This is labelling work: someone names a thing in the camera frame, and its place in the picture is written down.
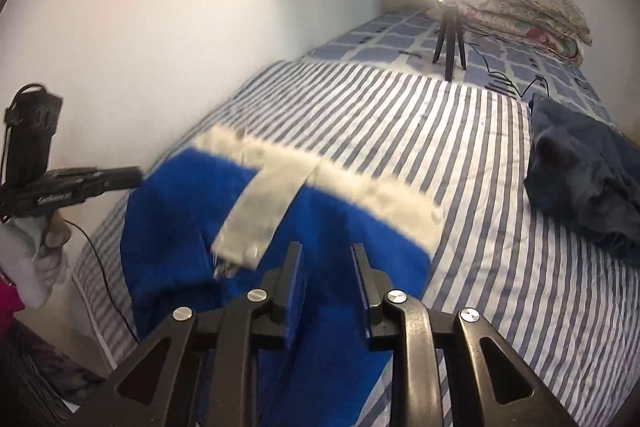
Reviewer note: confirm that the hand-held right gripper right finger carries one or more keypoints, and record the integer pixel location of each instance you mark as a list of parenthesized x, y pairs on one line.
[(361, 292)]

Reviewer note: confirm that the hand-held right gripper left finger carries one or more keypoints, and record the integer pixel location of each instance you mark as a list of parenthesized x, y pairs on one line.
[(295, 292)]

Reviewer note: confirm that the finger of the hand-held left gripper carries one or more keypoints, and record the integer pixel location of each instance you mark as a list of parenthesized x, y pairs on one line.
[(110, 179)]

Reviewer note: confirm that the beige and blue jacket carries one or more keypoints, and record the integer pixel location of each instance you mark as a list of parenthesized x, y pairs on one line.
[(175, 207)]

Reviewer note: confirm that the person's left forearm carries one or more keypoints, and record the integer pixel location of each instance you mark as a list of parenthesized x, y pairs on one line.
[(25, 267)]

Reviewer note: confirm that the person's left hand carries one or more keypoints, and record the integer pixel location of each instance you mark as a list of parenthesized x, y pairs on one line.
[(55, 234)]

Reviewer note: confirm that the person's magenta top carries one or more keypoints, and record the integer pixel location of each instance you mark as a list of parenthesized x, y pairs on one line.
[(7, 302)]

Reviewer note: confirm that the person's dark striped pants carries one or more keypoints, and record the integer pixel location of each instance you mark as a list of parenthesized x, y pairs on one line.
[(35, 372)]

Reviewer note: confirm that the dark blue crumpled garment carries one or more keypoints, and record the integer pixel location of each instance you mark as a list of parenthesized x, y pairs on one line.
[(575, 167)]

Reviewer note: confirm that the blue checked bed sheet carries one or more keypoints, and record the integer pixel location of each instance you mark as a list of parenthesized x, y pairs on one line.
[(380, 37)]

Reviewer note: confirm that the folded floral quilt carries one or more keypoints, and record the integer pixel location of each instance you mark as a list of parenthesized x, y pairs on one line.
[(530, 17)]

